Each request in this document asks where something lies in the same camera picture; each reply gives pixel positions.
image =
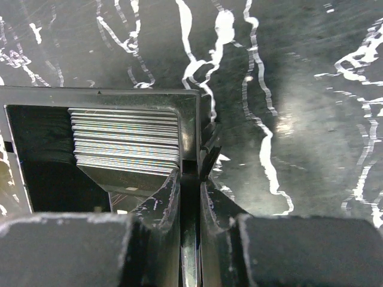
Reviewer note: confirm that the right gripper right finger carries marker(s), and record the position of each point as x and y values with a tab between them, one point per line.
222	247

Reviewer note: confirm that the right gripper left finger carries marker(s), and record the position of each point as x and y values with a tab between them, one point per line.
151	256

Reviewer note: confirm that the black card dispenser box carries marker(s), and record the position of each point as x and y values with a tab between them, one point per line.
70	149

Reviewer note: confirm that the stack of credit cards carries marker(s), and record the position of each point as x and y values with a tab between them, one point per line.
126	140

